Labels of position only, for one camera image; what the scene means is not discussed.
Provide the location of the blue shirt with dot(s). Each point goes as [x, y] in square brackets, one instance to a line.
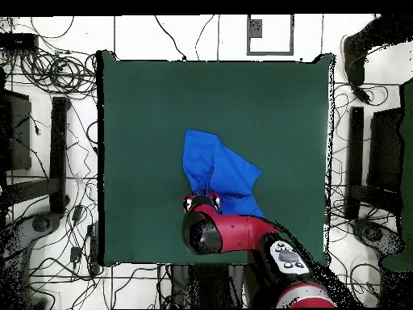
[219, 164]

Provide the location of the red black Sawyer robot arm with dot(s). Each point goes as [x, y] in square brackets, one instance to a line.
[245, 232]

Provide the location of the flat black device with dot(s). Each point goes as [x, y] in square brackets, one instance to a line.
[17, 41]

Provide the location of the dark green table cloth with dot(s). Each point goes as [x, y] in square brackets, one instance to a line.
[145, 129]

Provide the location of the narrow black power strip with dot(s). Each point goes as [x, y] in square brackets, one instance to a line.
[93, 248]

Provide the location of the small black plug adapter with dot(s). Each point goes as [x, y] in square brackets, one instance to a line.
[75, 254]

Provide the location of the black stand bar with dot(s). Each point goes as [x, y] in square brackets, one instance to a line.
[58, 155]
[355, 155]

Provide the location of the black box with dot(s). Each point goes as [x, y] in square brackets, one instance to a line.
[19, 135]
[385, 151]

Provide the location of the small grey square plate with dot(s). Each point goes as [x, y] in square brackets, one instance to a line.
[256, 28]

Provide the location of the black power adapter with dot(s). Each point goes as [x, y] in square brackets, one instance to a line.
[363, 94]

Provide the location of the green cloth sheet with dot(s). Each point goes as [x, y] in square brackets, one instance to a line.
[407, 161]

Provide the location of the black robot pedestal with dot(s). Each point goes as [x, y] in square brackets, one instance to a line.
[206, 287]

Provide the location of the grey square floor frame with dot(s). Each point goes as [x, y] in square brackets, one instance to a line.
[270, 52]

